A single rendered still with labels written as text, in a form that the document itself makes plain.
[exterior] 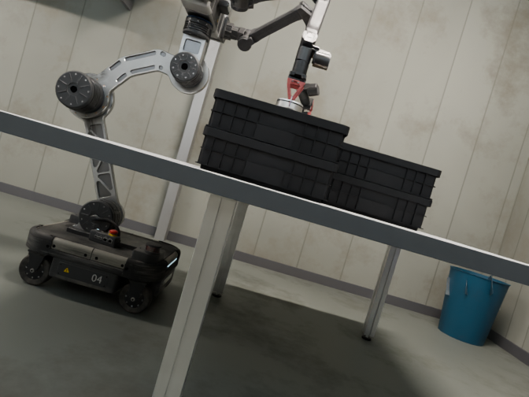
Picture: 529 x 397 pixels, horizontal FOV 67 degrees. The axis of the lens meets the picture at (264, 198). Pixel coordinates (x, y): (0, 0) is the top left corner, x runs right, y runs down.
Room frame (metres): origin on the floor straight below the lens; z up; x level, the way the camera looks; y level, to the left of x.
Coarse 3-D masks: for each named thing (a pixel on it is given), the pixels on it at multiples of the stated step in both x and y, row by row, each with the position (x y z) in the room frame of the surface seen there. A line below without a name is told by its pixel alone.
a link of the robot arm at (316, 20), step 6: (318, 0) 1.73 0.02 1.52; (324, 0) 1.74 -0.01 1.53; (330, 0) 1.75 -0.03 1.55; (318, 6) 1.70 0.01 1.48; (324, 6) 1.71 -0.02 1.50; (318, 12) 1.68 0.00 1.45; (324, 12) 1.69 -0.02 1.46; (312, 18) 1.64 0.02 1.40; (318, 18) 1.65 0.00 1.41; (312, 24) 1.61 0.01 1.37; (318, 24) 1.62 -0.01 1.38; (306, 30) 1.57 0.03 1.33; (312, 30) 1.58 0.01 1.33; (318, 30) 1.60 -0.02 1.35; (300, 42) 1.57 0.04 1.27
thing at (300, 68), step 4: (296, 60) 1.51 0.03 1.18; (300, 60) 1.50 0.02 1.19; (296, 64) 1.51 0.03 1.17; (300, 64) 1.50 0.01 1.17; (304, 64) 1.50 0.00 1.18; (308, 64) 1.51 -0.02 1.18; (296, 68) 1.50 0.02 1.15; (300, 68) 1.50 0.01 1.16; (304, 68) 1.50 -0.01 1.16; (308, 68) 1.52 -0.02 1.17; (292, 72) 1.48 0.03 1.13; (296, 72) 1.48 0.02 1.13; (300, 72) 1.50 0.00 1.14; (304, 72) 1.51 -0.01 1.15; (296, 76) 1.52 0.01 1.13; (300, 76) 1.50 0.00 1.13; (304, 76) 1.48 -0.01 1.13
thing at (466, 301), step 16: (464, 272) 2.98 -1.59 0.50; (448, 288) 3.09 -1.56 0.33; (464, 288) 2.97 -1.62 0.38; (480, 288) 2.92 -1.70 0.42; (496, 288) 2.91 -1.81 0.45; (448, 304) 3.06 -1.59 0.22; (464, 304) 2.96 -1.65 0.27; (480, 304) 2.92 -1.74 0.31; (496, 304) 2.93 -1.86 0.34; (448, 320) 3.03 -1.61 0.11; (464, 320) 2.95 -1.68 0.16; (480, 320) 2.93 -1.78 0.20; (464, 336) 2.95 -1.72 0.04; (480, 336) 2.95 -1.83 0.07
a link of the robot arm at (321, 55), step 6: (306, 36) 1.53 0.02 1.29; (312, 36) 1.54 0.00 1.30; (306, 42) 1.52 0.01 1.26; (312, 42) 1.52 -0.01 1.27; (312, 48) 1.54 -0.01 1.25; (318, 48) 1.53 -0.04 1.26; (318, 54) 1.50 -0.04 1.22; (324, 54) 1.51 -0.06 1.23; (330, 54) 1.53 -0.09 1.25; (318, 60) 1.50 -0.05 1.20; (324, 60) 1.50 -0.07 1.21; (318, 66) 1.52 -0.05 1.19; (324, 66) 1.51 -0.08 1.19
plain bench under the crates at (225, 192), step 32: (0, 128) 0.80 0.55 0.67; (32, 128) 0.80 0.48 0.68; (64, 128) 0.98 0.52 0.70; (128, 160) 0.80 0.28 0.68; (160, 160) 0.80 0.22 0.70; (224, 192) 0.81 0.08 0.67; (256, 192) 0.81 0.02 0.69; (224, 224) 0.86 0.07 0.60; (320, 224) 0.81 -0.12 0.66; (352, 224) 0.81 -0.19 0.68; (384, 224) 0.81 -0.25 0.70; (192, 256) 0.86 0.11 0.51; (224, 256) 2.30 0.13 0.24; (384, 256) 2.37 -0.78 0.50; (448, 256) 0.81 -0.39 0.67; (480, 256) 0.82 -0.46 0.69; (192, 288) 0.86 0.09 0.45; (384, 288) 2.31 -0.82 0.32; (192, 320) 0.86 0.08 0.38; (192, 352) 0.86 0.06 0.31; (160, 384) 0.86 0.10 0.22
